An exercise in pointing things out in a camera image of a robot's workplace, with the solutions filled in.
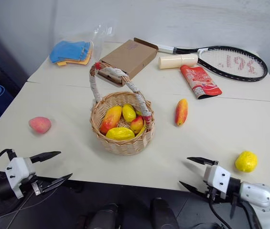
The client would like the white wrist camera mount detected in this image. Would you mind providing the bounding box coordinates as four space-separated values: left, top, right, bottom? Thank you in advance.
202 164 231 200
5 156 36 200

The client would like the cream cylindrical bottle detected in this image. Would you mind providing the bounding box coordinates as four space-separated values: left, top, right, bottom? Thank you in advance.
158 53 199 70

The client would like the round yellow lemon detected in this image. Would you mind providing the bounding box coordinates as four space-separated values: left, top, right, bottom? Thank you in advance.
235 150 258 173

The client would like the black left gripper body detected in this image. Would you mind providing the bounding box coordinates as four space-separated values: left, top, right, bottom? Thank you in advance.
29 176 48 196

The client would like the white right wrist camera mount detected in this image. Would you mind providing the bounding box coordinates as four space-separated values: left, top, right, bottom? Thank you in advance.
202 164 231 200

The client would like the black tennis racket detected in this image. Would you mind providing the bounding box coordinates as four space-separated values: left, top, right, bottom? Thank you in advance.
157 44 269 83

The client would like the clear plastic bag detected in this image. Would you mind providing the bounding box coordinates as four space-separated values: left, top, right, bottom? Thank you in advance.
90 23 113 62

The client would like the orange cloth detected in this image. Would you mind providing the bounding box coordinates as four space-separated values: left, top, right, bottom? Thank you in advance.
56 42 95 66

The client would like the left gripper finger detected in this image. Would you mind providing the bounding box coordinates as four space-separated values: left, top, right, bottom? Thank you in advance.
29 151 62 164
41 173 74 194

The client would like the pink peach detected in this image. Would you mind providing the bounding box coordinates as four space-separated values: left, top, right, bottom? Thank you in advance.
28 116 52 135

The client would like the brown cardboard box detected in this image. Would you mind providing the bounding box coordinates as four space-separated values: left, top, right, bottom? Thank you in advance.
97 37 160 88

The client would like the blue cloth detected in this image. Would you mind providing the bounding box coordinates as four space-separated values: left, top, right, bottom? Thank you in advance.
49 40 92 64

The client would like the small yellow lemon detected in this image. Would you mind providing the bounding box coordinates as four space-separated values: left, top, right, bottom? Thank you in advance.
121 104 137 123

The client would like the yellow banana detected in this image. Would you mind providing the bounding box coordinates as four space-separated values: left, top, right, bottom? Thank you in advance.
135 110 148 137

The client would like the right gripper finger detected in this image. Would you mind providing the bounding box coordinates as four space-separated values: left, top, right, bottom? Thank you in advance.
186 156 208 167
179 180 208 198

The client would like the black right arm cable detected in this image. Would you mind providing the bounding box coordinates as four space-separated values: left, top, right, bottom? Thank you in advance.
208 192 240 229

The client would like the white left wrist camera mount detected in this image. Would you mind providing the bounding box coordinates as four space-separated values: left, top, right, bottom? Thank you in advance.
5 156 36 200

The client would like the dark rounded shape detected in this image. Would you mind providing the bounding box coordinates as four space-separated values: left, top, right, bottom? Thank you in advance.
150 197 180 229
89 203 119 229

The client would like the red printed pouch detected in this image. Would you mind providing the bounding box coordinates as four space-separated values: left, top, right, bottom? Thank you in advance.
180 64 223 101

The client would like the large red-yellow mango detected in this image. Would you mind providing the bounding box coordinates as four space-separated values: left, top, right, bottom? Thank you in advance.
99 105 123 135

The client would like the slim red-yellow mango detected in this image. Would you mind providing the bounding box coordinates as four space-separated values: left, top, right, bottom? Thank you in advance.
174 98 189 127

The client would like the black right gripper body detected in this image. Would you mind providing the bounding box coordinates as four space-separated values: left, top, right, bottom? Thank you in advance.
202 160 222 199

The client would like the large yellow lemon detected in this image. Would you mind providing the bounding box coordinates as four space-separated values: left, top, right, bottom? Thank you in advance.
105 127 136 141

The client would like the small red-yellow mango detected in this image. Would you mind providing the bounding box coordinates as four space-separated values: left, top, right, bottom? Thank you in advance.
130 115 145 135

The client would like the thin grey wire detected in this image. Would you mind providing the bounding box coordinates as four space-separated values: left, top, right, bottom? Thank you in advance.
0 190 59 225

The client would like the wicker basket with handle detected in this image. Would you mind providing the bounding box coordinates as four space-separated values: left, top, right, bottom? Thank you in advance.
88 61 155 156

